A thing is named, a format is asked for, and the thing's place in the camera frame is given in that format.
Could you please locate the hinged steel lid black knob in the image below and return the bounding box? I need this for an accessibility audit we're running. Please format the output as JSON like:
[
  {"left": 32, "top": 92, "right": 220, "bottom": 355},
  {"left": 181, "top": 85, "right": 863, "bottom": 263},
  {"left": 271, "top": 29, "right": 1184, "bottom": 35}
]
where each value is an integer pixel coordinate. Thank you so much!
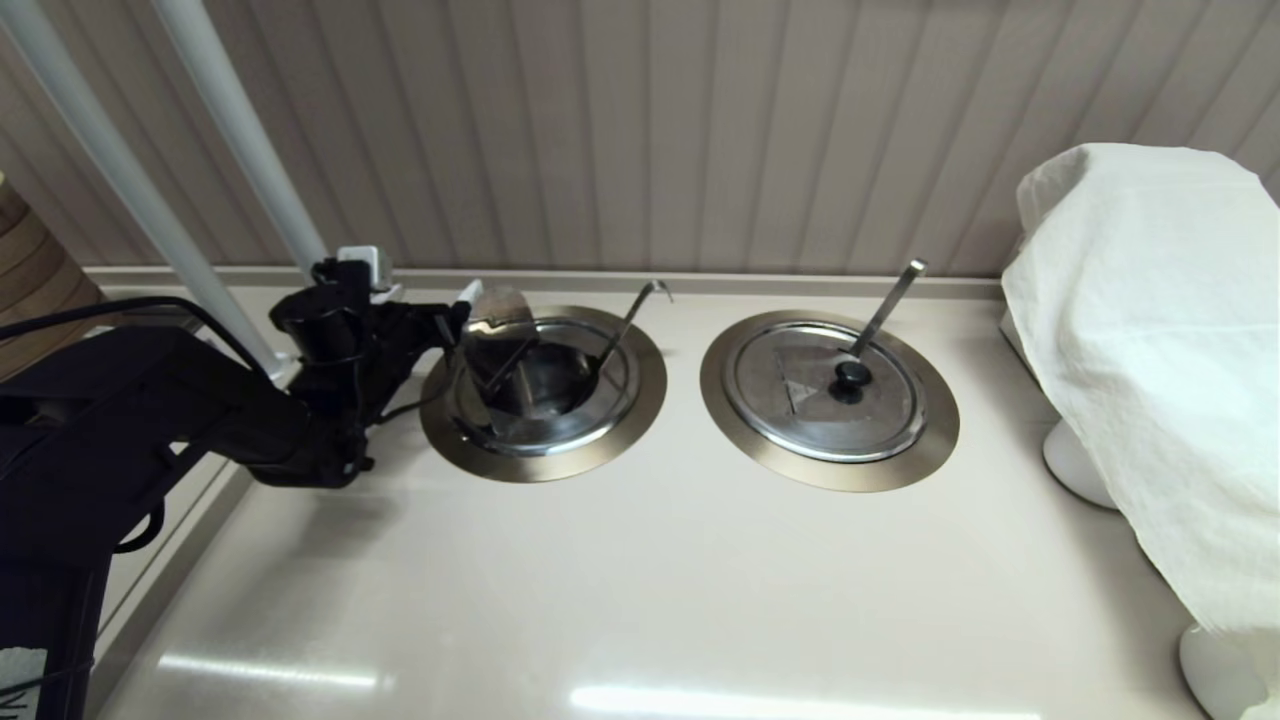
[
  {"left": 441, "top": 287, "right": 642, "bottom": 458},
  {"left": 722, "top": 321, "right": 928, "bottom": 464}
]

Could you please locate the steel ladle hooked handle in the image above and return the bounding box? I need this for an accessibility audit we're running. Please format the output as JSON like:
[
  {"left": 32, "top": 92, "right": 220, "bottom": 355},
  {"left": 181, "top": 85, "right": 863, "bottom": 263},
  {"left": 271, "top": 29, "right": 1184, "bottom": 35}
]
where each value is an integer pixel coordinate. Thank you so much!
[{"left": 585, "top": 280, "right": 673, "bottom": 376}]

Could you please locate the steel soup pot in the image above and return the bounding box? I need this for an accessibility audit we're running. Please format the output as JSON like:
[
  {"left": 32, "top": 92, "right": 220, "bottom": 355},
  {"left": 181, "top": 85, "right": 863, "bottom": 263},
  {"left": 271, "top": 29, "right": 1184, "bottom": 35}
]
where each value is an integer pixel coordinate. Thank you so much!
[{"left": 478, "top": 340, "right": 593, "bottom": 419}]

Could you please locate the white round pole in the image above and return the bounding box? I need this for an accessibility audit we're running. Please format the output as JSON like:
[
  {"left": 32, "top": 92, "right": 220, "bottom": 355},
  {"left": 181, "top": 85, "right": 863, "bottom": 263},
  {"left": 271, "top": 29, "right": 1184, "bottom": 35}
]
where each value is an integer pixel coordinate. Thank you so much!
[
  {"left": 0, "top": 0, "right": 291, "bottom": 386},
  {"left": 150, "top": 0, "right": 333, "bottom": 279}
]

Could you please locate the bamboo steamer stack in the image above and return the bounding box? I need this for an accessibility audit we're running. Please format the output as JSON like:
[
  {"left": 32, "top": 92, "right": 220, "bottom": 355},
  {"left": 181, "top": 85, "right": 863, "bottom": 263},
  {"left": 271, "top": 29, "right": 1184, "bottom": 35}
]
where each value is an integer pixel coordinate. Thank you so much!
[{"left": 0, "top": 175, "right": 106, "bottom": 381}]

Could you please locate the white round appliance foot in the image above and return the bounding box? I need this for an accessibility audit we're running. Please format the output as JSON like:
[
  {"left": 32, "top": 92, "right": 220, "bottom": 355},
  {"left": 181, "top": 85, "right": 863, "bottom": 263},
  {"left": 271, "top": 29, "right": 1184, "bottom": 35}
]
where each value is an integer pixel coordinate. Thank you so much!
[
  {"left": 1178, "top": 622, "right": 1271, "bottom": 720},
  {"left": 1042, "top": 420, "right": 1121, "bottom": 511}
]

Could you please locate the white cloth cover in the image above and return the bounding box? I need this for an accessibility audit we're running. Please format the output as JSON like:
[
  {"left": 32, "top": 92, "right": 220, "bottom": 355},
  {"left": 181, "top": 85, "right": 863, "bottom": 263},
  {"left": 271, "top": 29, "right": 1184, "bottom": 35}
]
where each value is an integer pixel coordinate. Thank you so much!
[{"left": 1002, "top": 143, "right": 1280, "bottom": 720}]

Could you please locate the silver white wrist camera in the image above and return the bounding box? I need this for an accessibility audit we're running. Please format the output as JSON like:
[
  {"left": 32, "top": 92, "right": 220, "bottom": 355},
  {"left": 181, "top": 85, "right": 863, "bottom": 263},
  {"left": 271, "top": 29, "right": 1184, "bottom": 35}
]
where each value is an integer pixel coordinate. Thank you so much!
[{"left": 336, "top": 245, "right": 393, "bottom": 293}]

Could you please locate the bronze metal well ring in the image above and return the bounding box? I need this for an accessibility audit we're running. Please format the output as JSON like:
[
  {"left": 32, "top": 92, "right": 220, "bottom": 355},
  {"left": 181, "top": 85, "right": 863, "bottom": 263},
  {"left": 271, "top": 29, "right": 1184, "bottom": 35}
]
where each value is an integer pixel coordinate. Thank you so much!
[
  {"left": 420, "top": 305, "right": 668, "bottom": 484},
  {"left": 699, "top": 309, "right": 961, "bottom": 493}
]

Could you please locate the smooth black cable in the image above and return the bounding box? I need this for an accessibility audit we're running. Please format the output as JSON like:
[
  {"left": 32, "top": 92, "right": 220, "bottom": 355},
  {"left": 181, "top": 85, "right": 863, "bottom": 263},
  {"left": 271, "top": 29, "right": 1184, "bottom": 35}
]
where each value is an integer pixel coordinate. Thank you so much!
[{"left": 0, "top": 295, "right": 276, "bottom": 381}]

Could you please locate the braided black cable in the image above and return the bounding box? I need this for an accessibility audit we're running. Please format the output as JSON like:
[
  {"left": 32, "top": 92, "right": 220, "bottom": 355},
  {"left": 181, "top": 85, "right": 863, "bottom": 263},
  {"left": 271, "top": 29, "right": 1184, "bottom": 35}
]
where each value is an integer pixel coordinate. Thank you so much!
[{"left": 112, "top": 498, "right": 169, "bottom": 557}]

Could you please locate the steel ladle straight handle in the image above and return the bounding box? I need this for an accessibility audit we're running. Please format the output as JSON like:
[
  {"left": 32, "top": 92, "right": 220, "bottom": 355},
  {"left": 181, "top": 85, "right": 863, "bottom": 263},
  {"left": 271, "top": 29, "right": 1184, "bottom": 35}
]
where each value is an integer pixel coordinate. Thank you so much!
[{"left": 850, "top": 258, "right": 928, "bottom": 359}]

